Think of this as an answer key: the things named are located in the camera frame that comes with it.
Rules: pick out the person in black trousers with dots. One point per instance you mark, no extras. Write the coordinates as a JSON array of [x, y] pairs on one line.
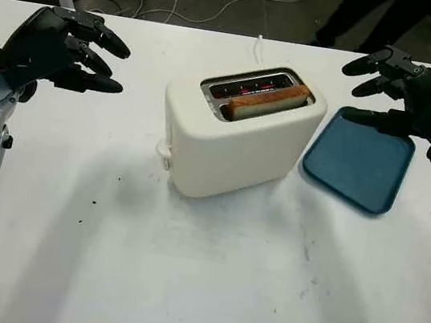
[[342, 18]]

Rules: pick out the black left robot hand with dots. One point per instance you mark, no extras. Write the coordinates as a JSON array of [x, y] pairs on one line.
[[39, 37]]

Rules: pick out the cream two-slot toaster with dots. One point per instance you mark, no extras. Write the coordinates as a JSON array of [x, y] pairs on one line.
[[220, 158]]

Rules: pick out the blue plastic tray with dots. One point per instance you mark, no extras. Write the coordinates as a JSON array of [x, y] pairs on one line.
[[353, 166]]

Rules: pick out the slice of toast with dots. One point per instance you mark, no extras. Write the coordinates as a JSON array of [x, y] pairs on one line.
[[264, 104]]

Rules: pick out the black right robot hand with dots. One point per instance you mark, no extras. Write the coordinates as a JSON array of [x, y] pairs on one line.
[[429, 86]]

